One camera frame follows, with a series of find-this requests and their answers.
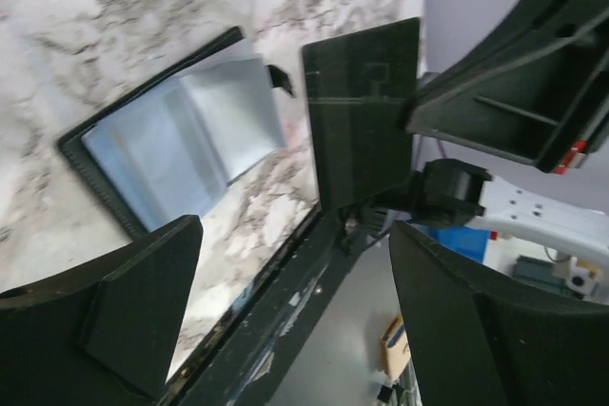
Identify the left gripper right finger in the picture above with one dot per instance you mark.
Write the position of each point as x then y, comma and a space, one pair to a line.
478, 337

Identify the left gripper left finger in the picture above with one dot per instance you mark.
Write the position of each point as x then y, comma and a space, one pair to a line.
103, 332

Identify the black leather card holder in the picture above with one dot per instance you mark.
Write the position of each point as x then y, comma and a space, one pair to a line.
173, 145

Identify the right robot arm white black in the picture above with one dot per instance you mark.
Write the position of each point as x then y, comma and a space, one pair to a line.
508, 208

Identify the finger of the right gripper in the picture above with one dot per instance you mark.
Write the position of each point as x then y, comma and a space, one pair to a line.
533, 91

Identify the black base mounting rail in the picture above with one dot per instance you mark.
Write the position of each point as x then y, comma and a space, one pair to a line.
244, 357

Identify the black credit card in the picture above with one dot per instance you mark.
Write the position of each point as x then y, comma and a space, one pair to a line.
356, 87

